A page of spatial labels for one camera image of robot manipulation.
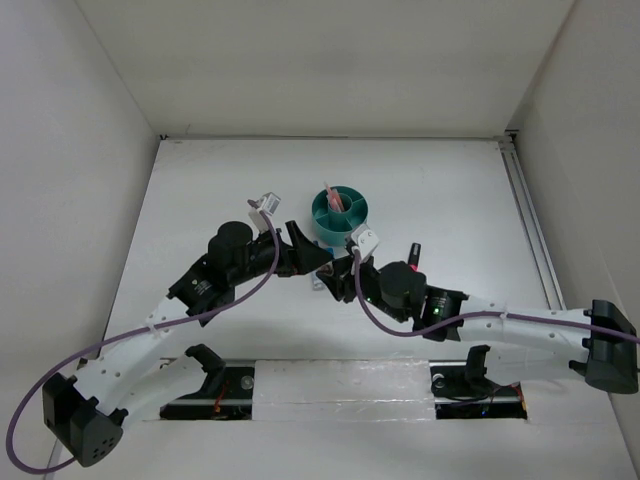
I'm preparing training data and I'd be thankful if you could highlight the aluminium rail right side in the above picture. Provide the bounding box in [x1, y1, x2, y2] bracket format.
[496, 131, 566, 309]

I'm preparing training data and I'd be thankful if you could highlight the clear spray bottle blue cap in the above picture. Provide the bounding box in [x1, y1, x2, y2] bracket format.
[311, 271, 325, 291]

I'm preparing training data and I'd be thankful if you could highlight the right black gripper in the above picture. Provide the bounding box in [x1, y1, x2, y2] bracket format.
[316, 252, 409, 324]

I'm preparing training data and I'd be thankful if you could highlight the teal round compartment organizer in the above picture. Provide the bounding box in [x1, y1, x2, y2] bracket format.
[311, 186, 369, 247]

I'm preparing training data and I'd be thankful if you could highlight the pink purple pen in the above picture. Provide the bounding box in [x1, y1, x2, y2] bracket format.
[327, 192, 343, 213]

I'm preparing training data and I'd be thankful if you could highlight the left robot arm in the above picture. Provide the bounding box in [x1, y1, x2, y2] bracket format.
[42, 221, 332, 467]

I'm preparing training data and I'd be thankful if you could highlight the red pink pen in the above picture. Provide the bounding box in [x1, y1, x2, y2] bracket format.
[324, 182, 337, 210]

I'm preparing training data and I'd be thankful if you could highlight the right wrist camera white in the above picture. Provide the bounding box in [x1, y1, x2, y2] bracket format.
[346, 223, 380, 275]

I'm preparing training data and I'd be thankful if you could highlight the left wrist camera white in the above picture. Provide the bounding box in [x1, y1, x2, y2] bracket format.
[247, 192, 281, 232]

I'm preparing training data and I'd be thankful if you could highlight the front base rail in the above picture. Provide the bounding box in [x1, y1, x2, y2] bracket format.
[159, 359, 528, 423]

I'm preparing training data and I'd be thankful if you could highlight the black pink highlighter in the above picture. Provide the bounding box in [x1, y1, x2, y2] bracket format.
[407, 242, 422, 271]

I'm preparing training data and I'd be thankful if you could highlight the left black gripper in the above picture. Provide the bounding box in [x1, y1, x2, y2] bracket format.
[230, 221, 331, 287]

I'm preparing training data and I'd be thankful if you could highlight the orange marker pen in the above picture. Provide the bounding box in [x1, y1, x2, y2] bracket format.
[332, 189, 347, 212]

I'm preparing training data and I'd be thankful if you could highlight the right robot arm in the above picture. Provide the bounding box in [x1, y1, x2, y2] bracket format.
[318, 256, 639, 395]

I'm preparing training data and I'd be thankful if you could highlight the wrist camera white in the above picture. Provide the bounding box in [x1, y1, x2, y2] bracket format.
[247, 192, 281, 232]
[346, 223, 380, 275]

